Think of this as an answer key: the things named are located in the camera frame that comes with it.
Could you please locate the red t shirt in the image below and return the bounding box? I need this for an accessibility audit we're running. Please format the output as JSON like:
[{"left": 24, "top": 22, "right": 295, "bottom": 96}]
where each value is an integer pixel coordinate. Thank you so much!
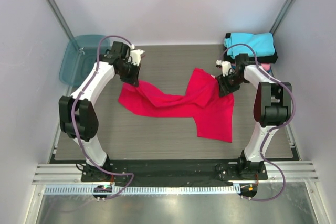
[{"left": 118, "top": 68, "right": 235, "bottom": 143}]

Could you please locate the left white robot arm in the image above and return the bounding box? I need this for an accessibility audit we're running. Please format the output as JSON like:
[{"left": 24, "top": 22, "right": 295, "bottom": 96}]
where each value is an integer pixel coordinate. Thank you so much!
[{"left": 58, "top": 41, "right": 144, "bottom": 182}]

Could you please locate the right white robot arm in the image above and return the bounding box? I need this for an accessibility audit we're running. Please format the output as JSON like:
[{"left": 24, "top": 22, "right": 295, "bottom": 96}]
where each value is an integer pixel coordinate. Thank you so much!
[{"left": 216, "top": 54, "right": 293, "bottom": 180}]

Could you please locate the teal plastic bin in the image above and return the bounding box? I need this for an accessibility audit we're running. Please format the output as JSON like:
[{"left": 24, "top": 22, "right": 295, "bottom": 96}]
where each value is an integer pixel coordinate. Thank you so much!
[{"left": 59, "top": 35, "right": 104, "bottom": 87}]

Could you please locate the folded pink t shirt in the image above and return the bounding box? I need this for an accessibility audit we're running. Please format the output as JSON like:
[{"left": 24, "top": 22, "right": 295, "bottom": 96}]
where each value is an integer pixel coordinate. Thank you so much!
[{"left": 261, "top": 64, "right": 270, "bottom": 71}]

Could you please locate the folded black t shirt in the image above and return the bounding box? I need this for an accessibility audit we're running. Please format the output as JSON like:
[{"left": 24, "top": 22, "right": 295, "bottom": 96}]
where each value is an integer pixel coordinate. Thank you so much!
[{"left": 224, "top": 33, "right": 278, "bottom": 65}]

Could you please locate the folded cyan t shirt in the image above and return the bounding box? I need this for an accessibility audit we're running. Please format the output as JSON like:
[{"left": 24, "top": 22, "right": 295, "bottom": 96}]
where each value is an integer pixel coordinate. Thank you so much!
[{"left": 223, "top": 32, "right": 276, "bottom": 59}]

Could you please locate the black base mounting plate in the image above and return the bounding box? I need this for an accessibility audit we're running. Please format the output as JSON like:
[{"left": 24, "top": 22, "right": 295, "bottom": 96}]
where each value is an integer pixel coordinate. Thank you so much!
[{"left": 76, "top": 158, "right": 268, "bottom": 187}]

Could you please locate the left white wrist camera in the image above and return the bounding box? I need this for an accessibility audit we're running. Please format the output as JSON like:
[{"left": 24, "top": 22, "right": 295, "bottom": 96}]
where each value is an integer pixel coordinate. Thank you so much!
[{"left": 127, "top": 45, "right": 145, "bottom": 66}]

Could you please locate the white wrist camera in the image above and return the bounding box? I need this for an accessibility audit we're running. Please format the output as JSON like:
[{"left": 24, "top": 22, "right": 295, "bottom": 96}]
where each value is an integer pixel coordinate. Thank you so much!
[
  {"left": 216, "top": 60, "right": 232, "bottom": 76},
  {"left": 127, "top": 45, "right": 145, "bottom": 66}
]

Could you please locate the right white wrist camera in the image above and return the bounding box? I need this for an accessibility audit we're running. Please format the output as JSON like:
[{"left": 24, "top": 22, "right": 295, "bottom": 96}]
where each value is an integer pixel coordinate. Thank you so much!
[{"left": 216, "top": 60, "right": 232, "bottom": 76}]

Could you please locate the aluminium extrusion rail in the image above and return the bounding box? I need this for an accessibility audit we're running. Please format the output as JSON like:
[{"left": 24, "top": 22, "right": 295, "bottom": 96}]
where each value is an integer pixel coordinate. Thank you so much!
[{"left": 32, "top": 161, "right": 319, "bottom": 185}]

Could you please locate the white slotted cable duct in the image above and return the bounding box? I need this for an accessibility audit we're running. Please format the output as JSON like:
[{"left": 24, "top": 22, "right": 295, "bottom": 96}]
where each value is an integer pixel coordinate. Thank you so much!
[{"left": 44, "top": 184, "right": 240, "bottom": 197}]

